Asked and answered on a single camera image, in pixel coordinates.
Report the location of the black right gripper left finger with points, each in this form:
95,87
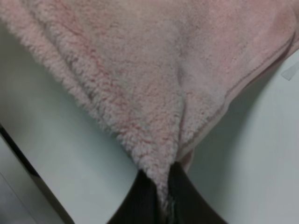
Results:
140,205

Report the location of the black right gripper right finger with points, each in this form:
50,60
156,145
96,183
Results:
186,205

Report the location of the clear tape strip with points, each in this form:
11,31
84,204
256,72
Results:
289,73

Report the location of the pink terry towel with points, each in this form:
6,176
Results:
157,74

